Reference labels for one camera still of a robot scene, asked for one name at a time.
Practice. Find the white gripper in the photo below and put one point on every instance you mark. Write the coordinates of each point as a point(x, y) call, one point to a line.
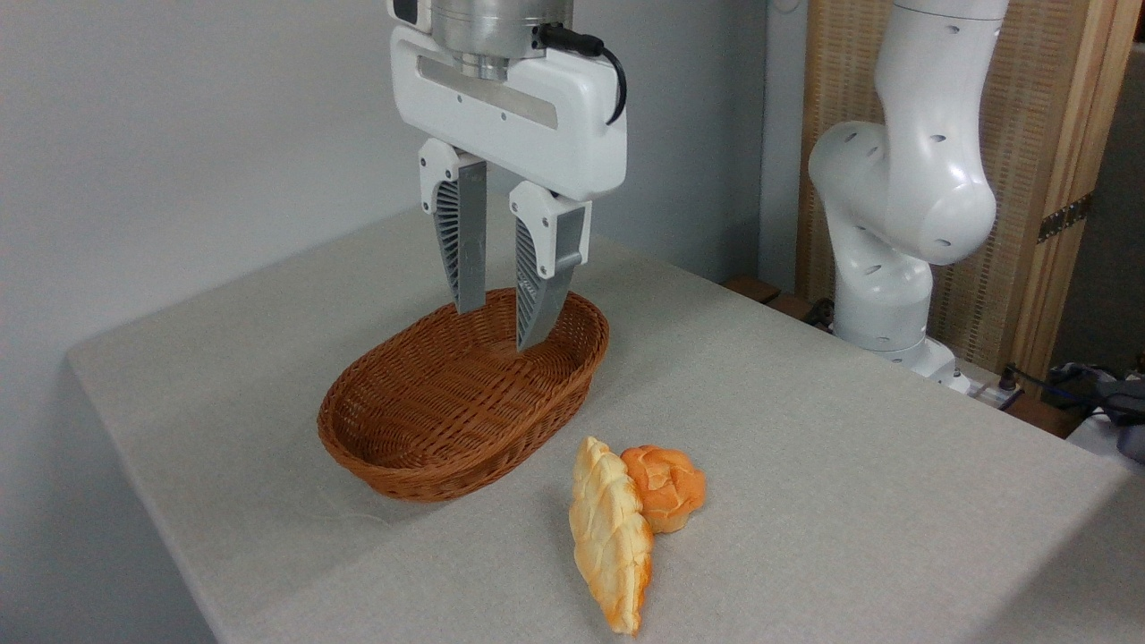
point(572, 143)

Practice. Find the long braided bread loaf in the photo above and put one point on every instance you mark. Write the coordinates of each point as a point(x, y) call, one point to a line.
point(613, 546)

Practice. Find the black clamp at robot base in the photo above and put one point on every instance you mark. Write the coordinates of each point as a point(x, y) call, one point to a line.
point(819, 313)

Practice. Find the round orange bread bun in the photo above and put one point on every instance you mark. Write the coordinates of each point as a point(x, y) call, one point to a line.
point(671, 487)

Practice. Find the brown wicker oval basket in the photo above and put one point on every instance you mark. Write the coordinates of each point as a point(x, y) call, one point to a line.
point(402, 429)

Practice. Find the grey tablecloth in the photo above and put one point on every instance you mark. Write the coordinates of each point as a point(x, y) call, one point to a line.
point(850, 501)

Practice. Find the white power strip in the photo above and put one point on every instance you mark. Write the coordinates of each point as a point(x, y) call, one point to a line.
point(988, 392)

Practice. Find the metal screen hinge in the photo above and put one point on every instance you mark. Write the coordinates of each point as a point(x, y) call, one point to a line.
point(1064, 217)

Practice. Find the grey blue bag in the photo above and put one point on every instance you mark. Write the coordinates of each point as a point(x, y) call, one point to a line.
point(1123, 398)

